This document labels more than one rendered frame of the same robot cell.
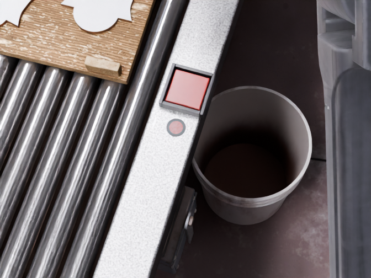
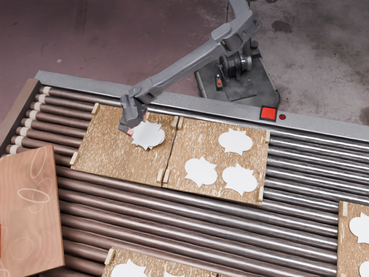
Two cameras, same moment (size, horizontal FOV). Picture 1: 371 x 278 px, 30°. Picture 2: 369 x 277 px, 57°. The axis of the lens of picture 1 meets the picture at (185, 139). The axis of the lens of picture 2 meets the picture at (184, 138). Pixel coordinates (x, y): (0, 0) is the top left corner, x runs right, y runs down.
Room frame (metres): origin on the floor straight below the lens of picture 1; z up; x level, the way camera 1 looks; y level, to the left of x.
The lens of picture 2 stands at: (0.92, 0.79, 2.25)
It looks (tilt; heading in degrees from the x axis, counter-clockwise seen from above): 61 degrees down; 266
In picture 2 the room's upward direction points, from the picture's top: 7 degrees counter-clockwise
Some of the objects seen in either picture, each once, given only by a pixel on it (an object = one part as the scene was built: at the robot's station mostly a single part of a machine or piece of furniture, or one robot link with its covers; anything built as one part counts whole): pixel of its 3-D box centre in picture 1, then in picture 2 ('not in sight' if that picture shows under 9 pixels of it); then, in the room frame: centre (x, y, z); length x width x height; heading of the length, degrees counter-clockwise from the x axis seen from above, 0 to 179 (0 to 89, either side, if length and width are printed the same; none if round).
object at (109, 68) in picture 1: (102, 67); (267, 137); (0.51, 0.12, 0.95); 0.06 x 0.02 x 0.03; 68
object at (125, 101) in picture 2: not in sight; (128, 104); (1.06, 0.00, 1.20); 0.07 x 0.06 x 0.07; 95
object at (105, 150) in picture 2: not in sight; (127, 143); (1.13, 0.01, 0.93); 0.41 x 0.35 x 0.02; 157
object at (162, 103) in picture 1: (187, 90); (268, 113); (0.46, -0.01, 0.92); 0.08 x 0.08 x 0.02; 66
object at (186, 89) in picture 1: (187, 90); (268, 114); (0.46, -0.01, 0.92); 0.06 x 0.06 x 0.01; 66
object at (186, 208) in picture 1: (161, 226); not in sight; (0.27, 0.06, 0.77); 0.14 x 0.11 x 0.18; 156
